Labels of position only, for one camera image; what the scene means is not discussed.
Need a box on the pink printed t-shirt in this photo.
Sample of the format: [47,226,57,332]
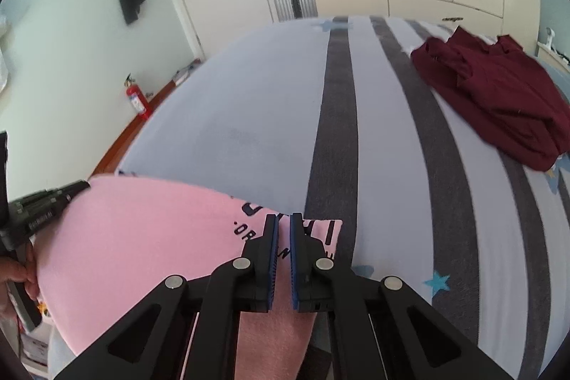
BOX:
[33,175,343,380]

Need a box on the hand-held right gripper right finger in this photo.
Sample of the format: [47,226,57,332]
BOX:
[289,212,515,380]

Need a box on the white nightstand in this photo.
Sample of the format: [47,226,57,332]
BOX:
[537,42,570,73]

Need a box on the maroon garment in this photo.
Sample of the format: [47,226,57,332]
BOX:
[410,26,570,172]

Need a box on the bed with striped star sheet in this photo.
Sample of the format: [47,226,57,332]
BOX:
[49,16,570,380]

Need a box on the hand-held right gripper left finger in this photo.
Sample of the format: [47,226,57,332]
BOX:
[53,213,280,380]

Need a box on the person's left hand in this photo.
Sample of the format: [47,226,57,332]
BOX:
[0,246,42,307]

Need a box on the red fire extinguisher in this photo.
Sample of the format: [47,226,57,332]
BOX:
[124,73,151,121]

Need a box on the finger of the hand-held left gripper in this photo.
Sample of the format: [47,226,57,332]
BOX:
[62,183,92,207]
[53,179,91,196]

